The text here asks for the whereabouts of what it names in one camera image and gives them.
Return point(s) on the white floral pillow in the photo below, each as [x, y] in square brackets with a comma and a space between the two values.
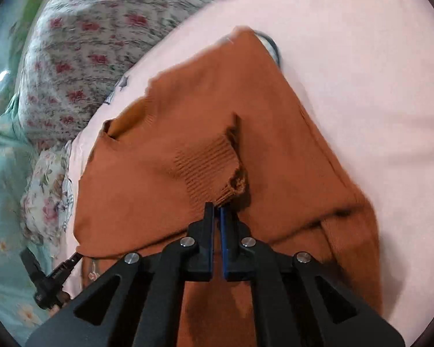
[47, 195]

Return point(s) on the dark round object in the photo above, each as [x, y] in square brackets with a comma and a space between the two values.
[275, 48]

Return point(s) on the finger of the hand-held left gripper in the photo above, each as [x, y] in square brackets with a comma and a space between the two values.
[69, 263]
[30, 262]

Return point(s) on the light green floral cloth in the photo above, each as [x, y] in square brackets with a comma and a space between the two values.
[3, 195]

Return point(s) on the pink bed sheet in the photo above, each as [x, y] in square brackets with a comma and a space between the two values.
[347, 79]

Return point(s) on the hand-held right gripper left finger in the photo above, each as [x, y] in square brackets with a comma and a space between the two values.
[211, 245]

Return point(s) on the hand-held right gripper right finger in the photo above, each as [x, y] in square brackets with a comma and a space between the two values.
[223, 245]

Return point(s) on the orange-brown knit sweater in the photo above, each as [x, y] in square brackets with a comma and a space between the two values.
[202, 115]

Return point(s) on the grey quilt with red flowers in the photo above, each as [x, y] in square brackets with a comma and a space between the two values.
[94, 43]

